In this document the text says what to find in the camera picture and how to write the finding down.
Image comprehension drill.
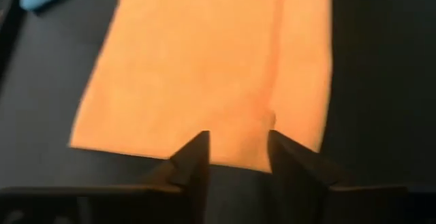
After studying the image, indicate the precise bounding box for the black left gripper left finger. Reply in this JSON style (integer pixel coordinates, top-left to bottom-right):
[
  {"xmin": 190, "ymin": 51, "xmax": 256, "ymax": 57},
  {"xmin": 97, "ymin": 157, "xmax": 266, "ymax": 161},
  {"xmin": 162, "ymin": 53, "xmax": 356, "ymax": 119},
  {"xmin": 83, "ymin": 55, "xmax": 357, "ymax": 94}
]
[{"xmin": 144, "ymin": 129, "xmax": 211, "ymax": 224}]

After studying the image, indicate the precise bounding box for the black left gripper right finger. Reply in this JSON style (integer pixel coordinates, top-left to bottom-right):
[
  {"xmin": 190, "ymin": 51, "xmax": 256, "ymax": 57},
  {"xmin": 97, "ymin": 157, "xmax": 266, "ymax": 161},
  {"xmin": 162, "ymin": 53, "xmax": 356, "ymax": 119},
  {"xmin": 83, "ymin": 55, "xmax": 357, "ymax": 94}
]
[{"xmin": 266, "ymin": 129, "xmax": 345, "ymax": 224}]

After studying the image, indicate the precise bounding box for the orange microfiber towel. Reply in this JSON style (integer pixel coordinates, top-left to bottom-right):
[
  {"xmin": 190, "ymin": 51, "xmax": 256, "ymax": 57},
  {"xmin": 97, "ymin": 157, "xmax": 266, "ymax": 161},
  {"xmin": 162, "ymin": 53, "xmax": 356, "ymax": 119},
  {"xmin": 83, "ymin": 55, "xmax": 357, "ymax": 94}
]
[{"xmin": 68, "ymin": 0, "xmax": 334, "ymax": 174}]

